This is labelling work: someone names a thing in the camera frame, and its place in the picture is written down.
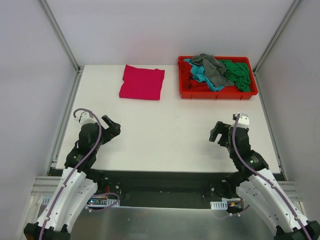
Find green t shirt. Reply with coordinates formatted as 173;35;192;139
220;59;251;93

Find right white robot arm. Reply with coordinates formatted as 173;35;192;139
209;121;320;240

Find aluminium frame post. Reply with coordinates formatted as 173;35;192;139
38;0;82;73
252;0;302;75

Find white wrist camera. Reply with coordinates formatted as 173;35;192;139
74;111;97;126
232;112;250;129

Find left white cable duct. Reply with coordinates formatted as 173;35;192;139
42;196;120;207

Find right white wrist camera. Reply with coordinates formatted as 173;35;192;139
232;112;250;129

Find white cable duct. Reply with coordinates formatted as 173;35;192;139
210;200;228;211
42;196;120;207

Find left aluminium frame post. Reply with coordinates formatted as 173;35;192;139
38;0;82;73

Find right aluminium frame post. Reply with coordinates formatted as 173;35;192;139
252;0;302;75

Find grey t shirt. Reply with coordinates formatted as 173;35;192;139
190;53;235;88

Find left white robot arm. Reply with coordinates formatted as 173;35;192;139
23;111;121;240

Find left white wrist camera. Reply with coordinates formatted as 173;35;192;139
74;111;97;126

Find red plastic bin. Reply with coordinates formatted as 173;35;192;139
177;56;258;100

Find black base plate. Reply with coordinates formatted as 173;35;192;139
88;169;237;209

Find magenta t shirt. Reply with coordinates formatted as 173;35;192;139
119;65;165;101

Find teal t shirt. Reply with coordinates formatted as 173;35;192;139
183;58;224;92

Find red t shirt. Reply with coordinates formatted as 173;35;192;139
178;60;211;92

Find right white cable duct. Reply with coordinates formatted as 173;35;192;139
210;200;228;211

